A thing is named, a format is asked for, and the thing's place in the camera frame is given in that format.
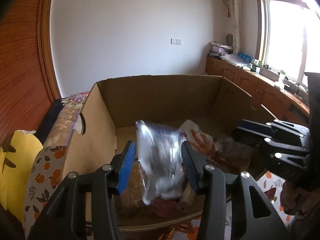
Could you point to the floral quilt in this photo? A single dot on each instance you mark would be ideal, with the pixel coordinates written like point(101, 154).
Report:
point(61, 120)

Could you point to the silver blue foil snack bag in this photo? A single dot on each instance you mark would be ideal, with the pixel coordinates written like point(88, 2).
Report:
point(159, 155)

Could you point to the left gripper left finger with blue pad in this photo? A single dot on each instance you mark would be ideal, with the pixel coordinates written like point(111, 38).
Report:
point(124, 165)

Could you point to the brown cardboard box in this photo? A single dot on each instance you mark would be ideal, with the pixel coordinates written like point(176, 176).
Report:
point(113, 106)

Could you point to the clutter on cabinet top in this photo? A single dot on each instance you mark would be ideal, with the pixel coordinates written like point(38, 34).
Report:
point(250, 62)

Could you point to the wooden headboard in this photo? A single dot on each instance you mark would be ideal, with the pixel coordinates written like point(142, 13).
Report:
point(28, 82)

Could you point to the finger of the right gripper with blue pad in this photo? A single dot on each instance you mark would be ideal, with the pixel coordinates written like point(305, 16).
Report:
point(254, 127)

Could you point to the red snack packet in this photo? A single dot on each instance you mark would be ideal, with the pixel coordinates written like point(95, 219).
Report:
point(162, 207)

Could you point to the person's hand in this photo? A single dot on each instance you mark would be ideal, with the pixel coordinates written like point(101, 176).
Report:
point(294, 199)

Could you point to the white wall switch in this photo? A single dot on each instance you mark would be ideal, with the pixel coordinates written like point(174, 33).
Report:
point(175, 41)

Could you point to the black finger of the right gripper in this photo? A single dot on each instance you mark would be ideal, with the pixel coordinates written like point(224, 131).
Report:
point(248, 137)

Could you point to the orange chicken feet snack bag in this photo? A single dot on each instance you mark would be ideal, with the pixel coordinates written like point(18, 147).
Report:
point(200, 142)

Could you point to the wooden side cabinet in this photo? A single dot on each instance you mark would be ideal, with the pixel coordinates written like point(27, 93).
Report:
point(283, 104)

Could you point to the brown grain cracker pack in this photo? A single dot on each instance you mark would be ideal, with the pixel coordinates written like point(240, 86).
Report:
point(132, 197)

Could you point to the window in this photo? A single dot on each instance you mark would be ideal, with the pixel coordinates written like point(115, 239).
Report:
point(289, 38)

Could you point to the yellow plush pillow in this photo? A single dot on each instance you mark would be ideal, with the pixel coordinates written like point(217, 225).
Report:
point(18, 153)

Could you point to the orange print bed sheet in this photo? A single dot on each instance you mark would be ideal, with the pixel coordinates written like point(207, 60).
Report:
point(45, 176)

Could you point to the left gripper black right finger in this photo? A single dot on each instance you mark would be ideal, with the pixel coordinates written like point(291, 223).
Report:
point(193, 163)

